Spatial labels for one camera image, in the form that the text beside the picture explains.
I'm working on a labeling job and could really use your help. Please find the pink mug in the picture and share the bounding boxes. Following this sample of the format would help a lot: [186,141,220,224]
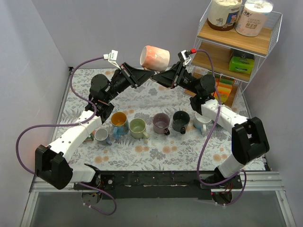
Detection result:
[140,45,170,72]

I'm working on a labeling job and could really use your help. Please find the dark grey mug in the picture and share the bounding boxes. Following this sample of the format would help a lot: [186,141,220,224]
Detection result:
[172,111,190,135]

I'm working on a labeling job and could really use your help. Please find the blue glazed mug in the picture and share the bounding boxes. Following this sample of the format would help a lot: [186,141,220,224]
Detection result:
[111,112,129,140]

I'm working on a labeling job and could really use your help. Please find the lilac mug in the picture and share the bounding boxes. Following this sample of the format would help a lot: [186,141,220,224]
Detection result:
[152,113,170,136]

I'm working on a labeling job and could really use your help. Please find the white and blue mug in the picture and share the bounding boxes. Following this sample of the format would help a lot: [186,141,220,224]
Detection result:
[193,112,213,133]

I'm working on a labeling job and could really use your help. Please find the green mug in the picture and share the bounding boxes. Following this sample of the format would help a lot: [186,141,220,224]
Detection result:
[129,118,150,140]

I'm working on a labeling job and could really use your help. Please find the small dark grey-blue mug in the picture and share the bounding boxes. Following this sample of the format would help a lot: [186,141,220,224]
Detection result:
[94,128,112,146]

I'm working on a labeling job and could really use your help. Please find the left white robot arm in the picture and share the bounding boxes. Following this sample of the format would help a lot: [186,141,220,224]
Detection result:
[35,63,155,190]

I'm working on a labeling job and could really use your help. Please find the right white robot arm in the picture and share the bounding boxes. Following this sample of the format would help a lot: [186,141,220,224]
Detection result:
[152,62,269,188]

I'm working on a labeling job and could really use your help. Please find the shelf sponge pack back left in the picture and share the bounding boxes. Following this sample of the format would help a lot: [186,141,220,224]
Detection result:
[215,74,221,86]

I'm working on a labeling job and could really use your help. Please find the shelf sponge pack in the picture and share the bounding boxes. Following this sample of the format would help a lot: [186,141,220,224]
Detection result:
[212,76,238,107]
[215,74,221,86]

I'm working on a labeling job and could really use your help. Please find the shelf sponge pack back right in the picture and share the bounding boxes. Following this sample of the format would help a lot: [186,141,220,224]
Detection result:
[212,76,238,107]

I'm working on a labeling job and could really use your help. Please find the green tissue pack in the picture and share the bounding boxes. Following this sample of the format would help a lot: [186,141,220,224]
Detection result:
[229,56,255,74]

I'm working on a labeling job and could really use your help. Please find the yellow orange sponge pack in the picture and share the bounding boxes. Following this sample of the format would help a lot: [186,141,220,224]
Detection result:
[84,133,94,142]

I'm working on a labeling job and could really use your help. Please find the brown toilet paper roll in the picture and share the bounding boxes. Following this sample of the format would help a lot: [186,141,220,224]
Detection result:
[207,0,242,31]

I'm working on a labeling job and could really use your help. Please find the pink toilet paper roll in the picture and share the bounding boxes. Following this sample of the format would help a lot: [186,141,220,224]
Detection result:
[235,0,274,37]

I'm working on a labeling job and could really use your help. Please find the white wire wooden shelf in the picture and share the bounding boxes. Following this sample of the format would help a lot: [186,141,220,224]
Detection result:
[194,6,283,107]

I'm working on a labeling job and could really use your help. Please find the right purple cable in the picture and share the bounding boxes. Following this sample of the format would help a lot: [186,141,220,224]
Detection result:
[190,48,247,207]

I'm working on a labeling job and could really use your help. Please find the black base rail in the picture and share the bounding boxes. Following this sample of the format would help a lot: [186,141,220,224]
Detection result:
[73,171,245,204]

